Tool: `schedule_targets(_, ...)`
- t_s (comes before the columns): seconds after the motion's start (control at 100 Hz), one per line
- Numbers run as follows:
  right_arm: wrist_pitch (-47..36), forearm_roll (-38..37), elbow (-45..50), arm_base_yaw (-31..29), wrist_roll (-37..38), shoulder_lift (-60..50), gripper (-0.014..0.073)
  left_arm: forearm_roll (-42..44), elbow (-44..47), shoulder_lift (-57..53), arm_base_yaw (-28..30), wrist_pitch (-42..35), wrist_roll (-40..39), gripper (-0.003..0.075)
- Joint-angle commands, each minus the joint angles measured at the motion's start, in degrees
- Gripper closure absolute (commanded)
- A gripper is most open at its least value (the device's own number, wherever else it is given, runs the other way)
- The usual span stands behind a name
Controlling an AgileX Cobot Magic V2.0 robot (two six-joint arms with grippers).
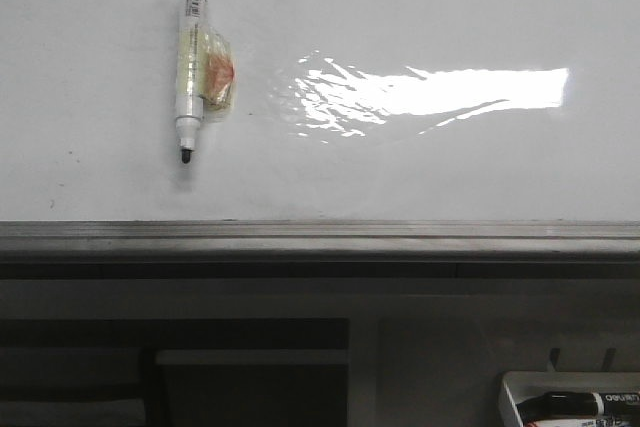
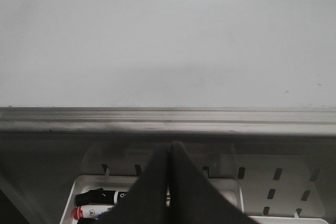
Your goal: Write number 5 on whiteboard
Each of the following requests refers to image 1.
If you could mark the white marker with tape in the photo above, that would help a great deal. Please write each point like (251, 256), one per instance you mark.
(205, 75)

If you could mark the white whiteboard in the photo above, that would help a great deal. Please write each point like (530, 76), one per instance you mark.
(343, 109)

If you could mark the white marker tray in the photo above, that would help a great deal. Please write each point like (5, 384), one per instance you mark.
(518, 386)

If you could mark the black deli marker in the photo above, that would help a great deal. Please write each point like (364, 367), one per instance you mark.
(568, 404)

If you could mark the blue label marker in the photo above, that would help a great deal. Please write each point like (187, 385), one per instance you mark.
(603, 421)

